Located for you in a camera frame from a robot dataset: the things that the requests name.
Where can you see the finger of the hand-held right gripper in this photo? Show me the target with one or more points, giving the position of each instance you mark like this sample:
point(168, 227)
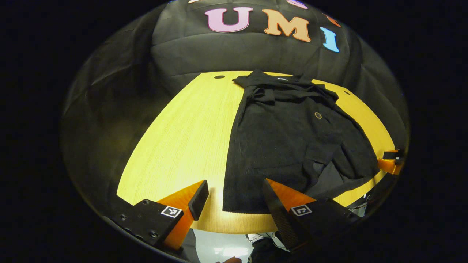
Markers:
point(389, 166)

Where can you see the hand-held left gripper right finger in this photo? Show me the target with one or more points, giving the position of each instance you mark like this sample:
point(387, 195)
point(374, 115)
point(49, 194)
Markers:
point(281, 223)

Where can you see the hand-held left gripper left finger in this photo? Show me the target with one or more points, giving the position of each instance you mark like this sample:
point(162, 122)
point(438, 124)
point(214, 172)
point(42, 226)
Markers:
point(199, 201)

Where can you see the black button shirt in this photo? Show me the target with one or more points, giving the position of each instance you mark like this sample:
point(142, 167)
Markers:
point(285, 146)

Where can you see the person's white shoe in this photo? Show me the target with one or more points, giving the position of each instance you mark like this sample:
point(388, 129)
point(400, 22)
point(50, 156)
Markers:
point(254, 237)

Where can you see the black backdrop cloth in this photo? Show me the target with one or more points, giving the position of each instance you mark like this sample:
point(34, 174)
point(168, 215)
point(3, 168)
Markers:
point(219, 51)

